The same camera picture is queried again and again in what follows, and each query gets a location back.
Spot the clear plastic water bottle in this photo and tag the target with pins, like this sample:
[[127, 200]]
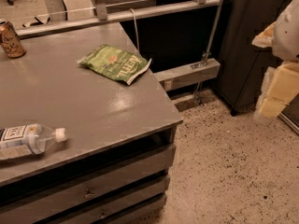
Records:
[[26, 140]]

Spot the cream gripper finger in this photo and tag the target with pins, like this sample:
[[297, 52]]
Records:
[[265, 38], [280, 86]]

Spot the brown soda can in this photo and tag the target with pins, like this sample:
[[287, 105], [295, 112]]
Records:
[[10, 41]]

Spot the dark grey cabinet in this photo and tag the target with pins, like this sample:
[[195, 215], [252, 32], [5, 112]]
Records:
[[242, 64]]

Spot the grey drawer cabinet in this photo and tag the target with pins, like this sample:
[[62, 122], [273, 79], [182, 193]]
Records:
[[82, 184]]

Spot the green jalapeno chip bag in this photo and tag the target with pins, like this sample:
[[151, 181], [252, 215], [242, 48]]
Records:
[[115, 64]]

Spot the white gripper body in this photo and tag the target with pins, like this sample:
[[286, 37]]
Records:
[[287, 34]]

